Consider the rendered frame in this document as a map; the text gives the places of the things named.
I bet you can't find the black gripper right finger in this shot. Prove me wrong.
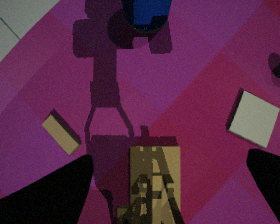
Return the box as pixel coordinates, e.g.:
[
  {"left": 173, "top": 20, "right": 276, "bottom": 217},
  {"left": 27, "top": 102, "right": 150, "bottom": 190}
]
[{"left": 246, "top": 148, "right": 280, "bottom": 221}]

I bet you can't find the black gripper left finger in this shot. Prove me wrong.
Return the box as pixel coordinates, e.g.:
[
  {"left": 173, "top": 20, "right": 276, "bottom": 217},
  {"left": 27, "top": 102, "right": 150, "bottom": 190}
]
[{"left": 0, "top": 155, "right": 93, "bottom": 224}]

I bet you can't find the blue cup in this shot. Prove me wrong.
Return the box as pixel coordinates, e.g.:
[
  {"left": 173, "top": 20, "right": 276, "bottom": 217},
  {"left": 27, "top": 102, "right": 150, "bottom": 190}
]
[{"left": 121, "top": 0, "right": 172, "bottom": 32}]

